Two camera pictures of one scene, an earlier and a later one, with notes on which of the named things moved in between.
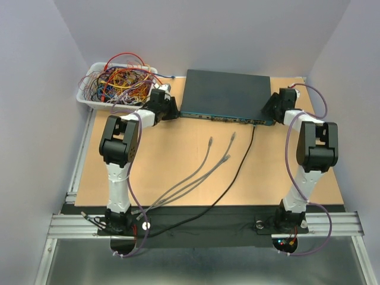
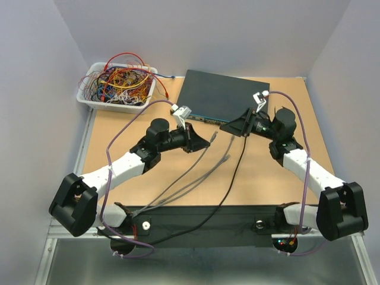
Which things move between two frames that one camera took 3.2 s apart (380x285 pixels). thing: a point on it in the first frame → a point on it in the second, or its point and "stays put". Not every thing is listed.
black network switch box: [227, 97] stays put
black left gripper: [174, 113] → [192, 142]
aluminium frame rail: [72, 225] stays put
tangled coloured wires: [124, 79] stays put
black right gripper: [266, 107] → [242, 124]
